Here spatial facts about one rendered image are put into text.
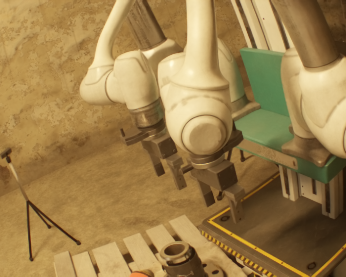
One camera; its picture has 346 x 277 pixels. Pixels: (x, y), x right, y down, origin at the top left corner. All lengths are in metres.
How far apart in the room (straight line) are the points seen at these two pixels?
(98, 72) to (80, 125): 2.35
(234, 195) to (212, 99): 0.28
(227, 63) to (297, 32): 0.62
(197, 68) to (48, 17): 2.78
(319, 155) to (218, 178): 0.27
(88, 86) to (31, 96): 2.26
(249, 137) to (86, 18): 2.44
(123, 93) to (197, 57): 0.45
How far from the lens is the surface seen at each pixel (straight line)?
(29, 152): 3.60
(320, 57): 0.75
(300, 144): 1.03
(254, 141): 1.21
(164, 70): 0.86
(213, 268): 1.56
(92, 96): 1.24
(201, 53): 0.72
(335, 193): 1.35
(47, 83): 3.46
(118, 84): 1.14
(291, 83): 0.94
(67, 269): 1.94
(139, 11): 1.38
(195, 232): 1.90
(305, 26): 0.73
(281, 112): 1.32
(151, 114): 1.15
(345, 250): 1.28
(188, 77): 0.72
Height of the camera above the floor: 1.23
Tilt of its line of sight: 22 degrees down
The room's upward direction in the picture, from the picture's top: 19 degrees counter-clockwise
